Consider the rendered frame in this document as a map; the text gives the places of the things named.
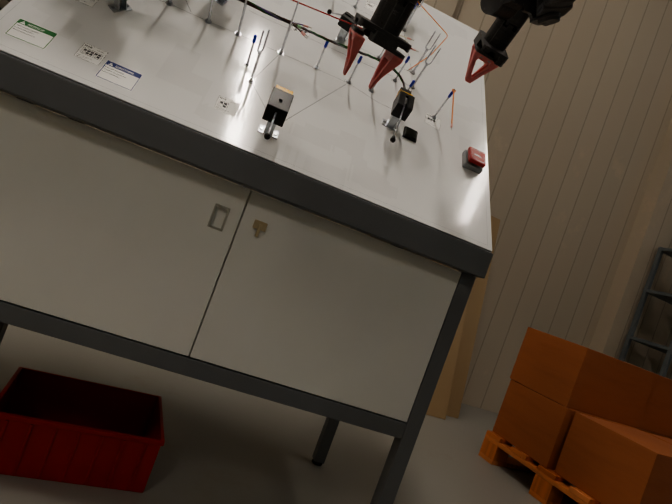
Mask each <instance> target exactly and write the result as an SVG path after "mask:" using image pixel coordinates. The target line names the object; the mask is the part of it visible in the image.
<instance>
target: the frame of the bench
mask: <svg viewBox="0 0 672 504"><path fill-rule="evenodd" d="M459 272H461V271H459ZM475 279H476V277H475V276H472V275H470V274H467V273H464V272H461V276H460V278H459V281H458V284H457V287H456V289H455V292H454V295H453V297H452V300H451V303H450V306H449V308H448V311H447V314H446V316H445V319H444V322H443V325H442V327H441V330H440V333H439V336H438V338H437V341H436V344H435V346H434V349H433V352H432V355H431V357H430V360H429V363H428V365H427V368H426V371H425V374H424V376H423V379H422V382H421V385H420V387H419V390H418V393H417V395H416V398H415V401H414V404H413V406H412V409H411V412H410V414H409V417H408V420H407V422H404V421H401V420H398V419H394V418H391V417H388V416H384V415H381V414H378V413H374V412H371V411H368V410H364V409H361V408H358V407H354V406H351V405H348V404H344V403H341V402H338V401H335V400H331V399H328V398H325V397H321V396H318V395H315V394H311V393H308V392H305V391H301V390H298V389H295V388H291V387H288V386H285V385H281V384H278V383H275V382H272V381H268V380H265V379H262V378H258V377H255V376H252V375H248V374H245V373H242V372H238V371H235V370H232V369H228V368H225V367H222V366H218V365H215V364H212V363H209V362H205V361H202V360H199V359H195V358H192V357H190V355H188V356H185V355H182V354H179V353H175V352H172V351H169V350H165V349H162V348H159V347H155V346H152V345H149V344H146V343H142V342H139V341H136V340H132V339H129V338H126V337H122V336H119V335H116V334H112V333H109V332H106V331H102V330H99V329H96V328H92V327H89V326H86V325H83V324H79V323H76V322H73V321H69V320H66V319H63V318H59V317H56V316H53V315H49V314H46V313H43V312H39V311H36V310H33V309H30V308H26V307H23V306H20V305H16V304H13V303H10V302H6V301H3V300H0V345H1V342H2V339H3V337H4V334H5V332H6V329H7V326H8V324H10V325H13V326H16V327H20V328H23V329H27V330H30V331H34V332H37V333H40V334H44V335H47V336H51V337H54V338H58V339H61V340H64V341H68V342H71V343H75V344H78V345H81V346H85V347H88V348H92V349H95V350H99V351H102V352H105V353H109V354H112V355H116V356H119V357H123V358H126V359H129V360H133V361H136V362H140V363H143V364H147V365H150V366H153V367H157V368H160V369H164V370H167V371H171V372H174V373H177V374H181V375H184V376H188V377H191V378H195V379H198V380H201V381H205V382H208V383H212V384H215V385H218V386H222V387H225V388H229V389H232V390H236V391H239V392H242V393H246V394H249V395H253V396H256V397H260V398H263V399H266V400H270V401H273V402H277V403H280V404H284V405H287V406H290V407H294V408H297V409H301V410H304V411H308V412H311V413H314V414H318V415H321V416H325V417H327V418H326V420H325V423H324V426H323V428H322V431H321V434H320V436H319V439H318V442H317V445H316V447H315V450H314V453H313V455H312V457H313V459H312V463H313V464H315V465H317V466H322V464H324V462H325V459H326V457H327V454H328V451H329V449H330V446H331V443H332V441H333V438H334V435H335V432H336V430H337V427H338V424H339V422H340V421H342V422H345V423H349V424H352V425H355V426H359V427H362V428H366V429H369V430H373V431H376V432H379V433H383V434H386V435H390V436H393V437H395V438H394V440H393V443H392V446H391V448H390V451H389V454H388V457H387V459H386V462H385V465H384V467H383V470H382V473H381V476H380V478H379V481H378V484H377V486H376V489H375V492H374V495H373V497H372V500H371V503H370V504H393V503H394V500H395V497H396V494H397V492H398V489H399V486H400V484H401V481H402V478H403V475H404V473H405V470H406V467H407V464H408V462H409V459H410V456H411V454H412V451H413V448H414V445H415V443H416V440H417V437H418V434H419V432H420V429H421V426H422V424H423V421H424V418H425V415H426V413H427V410H428V407H429V404H430V402H431V399H432V396H433V394H434V391H435V388H436V385H437V383H438V380H439V377H440V374H441V372H442V369H443V366H444V364H445V361H446V358H447V355H448V353H449V350H450V347H451V344H452V342H453V339H454V336H455V334H456V331H457V328H458V325H459V323H460V320H461V317H462V314H463V312H464V309H465V306H466V304H467V301H468V298H469V295H470V293H471V290H472V287H473V284H474V282H475Z"/></svg>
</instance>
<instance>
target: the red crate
mask: <svg viewBox="0 0 672 504"><path fill-rule="evenodd" d="M164 443H165V439H164V425H163V411H162V398H161V396H157V395H152V394H148V393H143V392H138V391H134V390H129V389H124V388H119V387H115V386H110V385H105V384H100V383H96V382H91V381H86V380H81V379H77V378H72V377H67V376H62V375H58V374H53V373H48V372H44V371H39V370H34V369H29V368H25V367H19V368H18V369H17V371H16V372H15V373H14V375H13V376H12V378H11V379H10V380H9V382H8V383H7V385H6V386H5V387H4V389H3V390H2V391H1V393H0V474H3V475H11V476H18V477H26V478H33V479H41V480H49V481H56V482H64V483H71V484H79V485H87V486H94V487H102V488H110V489H117V490H125V491H132V492H140V493H143V492H144V489H145V487H146V484H147V481H148V479H149V476H150V473H151V471H152V468H153V465H154V463H155V460H156V457H157V455H158V452H159V449H160V447H161V446H164Z"/></svg>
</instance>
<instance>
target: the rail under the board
mask: <svg viewBox="0 0 672 504"><path fill-rule="evenodd" d="M0 91H2V92H5V93H8V94H10V95H13V96H15V97H18V98H20V99H23V100H25V101H28V102H30V103H33V104H36V105H38V106H41V107H43V108H46V109H48V110H51V111H53V112H56V113H58V114H61V115H64V116H66V117H69V118H71V119H74V120H76V121H79V122H81V123H84V124H87V125H89V126H92V127H94V128H97V129H99V130H102V131H104V132H107V133H109V134H112V135H115V136H117V137H120V138H122V139H125V140H127V141H130V142H132V143H135V144H137V145H140V146H143V147H145V148H148V149H150V150H153V151H155V152H158V153H160V154H163V155H166V156H168V157H171V158H173V159H176V160H178V161H181V162H183V163H186V164H188V165H191V166H194V167H196V168H199V169H201V170H204V171H206V172H209V173H211V174H214V175H216V176H219V177H222V178H224V179H227V180H229V181H232V182H234V183H237V184H239V185H242V186H245V187H247V188H250V189H252V190H255V191H257V192H260V193H262V194H265V195H267V196H270V197H273V198H275V199H278V200H280V201H283V202H285V203H288V204H290V205H293V206H295V207H298V208H301V209H303V210H306V211H308V212H311V213H313V214H316V215H318V216H321V217H323V218H326V219H329V220H331V221H334V222H336V223H339V224H341V225H344V226H346V227H349V228H352V229H354V230H357V231H359V232H362V233H364V234H367V235H369V236H372V237H374V238H377V239H380V240H382V241H385V242H387V243H390V244H392V245H395V246H397V247H400V248H402V249H405V250H408V251H410V252H413V253H415V254H418V255H420V256H423V257H425V258H428V259H431V260H433V261H436V262H438V263H441V264H443V265H446V266H448V267H451V268H453V269H456V270H459V271H461V272H464V273H467V274H470V275H472V276H475V277H479V278H485V276H486V273H487V270H488V268H489V265H490V262H491V260H492V257H493V253H490V252H488V251H485V250H483V249H481V248H478V247H476V246H473V245H471V244H468V243H466V242H463V241H461V240H459V239H456V238H454V237H451V236H449V235H446V234H444V233H441V232H439V231H437V230H434V229H432V228H429V227H427V226H424V225H422V224H420V223H417V222H415V221H412V220H410V219H407V218H405V217H402V216H400V215H398V214H395V213H393V212H390V211H388V210H385V209H383V208H380V207H378V206H376V205H373V204H371V203H368V202H366V201H363V200H361V199H358V198H356V197H354V196H351V195H349V194H346V193H344V192H341V191H339V190H336V189H334V188H332V187H329V186H327V185H324V184H322V183H319V182H317V181H314V180H312V179H310V178H307V177H305V176H302V175H300V174H297V173H295V172H292V171H290V170H288V169H285V168H283V167H280V166H278V165H275V164H273V163H270V162H268V161H266V160H263V159H261V158H258V157H256V156H253V155H251V154H248V153H246V152H244V151H241V150H239V149H236V148H234V147H231V146H229V145H226V144H224V143H222V142H219V141H217V140H214V139H212V138H209V137H207V136H204V135H202V134H200V133H197V132H195V131H192V130H190V129H187V128H185V127H183V126H180V125H178V124H175V123H173V122H170V121H168V120H165V119H163V118H161V117H158V116H156V115H153V114H151V113H148V112H146V111H143V110H141V109H139V108H136V107H134V106H131V105H129V104H126V103H124V102H121V101H119V100H117V99H114V98H112V97H109V96H107V95H104V94H102V93H99V92H97V91H95V90H92V89H90V88H87V87H85V86H82V85H80V84H77V83H75V82H73V81H70V80H68V79H65V78H63V77H60V76H58V75H55V74H53V73H51V72H48V71H46V70H43V69H41V68H38V67H36V66H33V65H31V64H29V63H26V62H24V61H21V60H19V59H16V58H14V57H11V56H9V55H7V54H4V53H2V52H0Z"/></svg>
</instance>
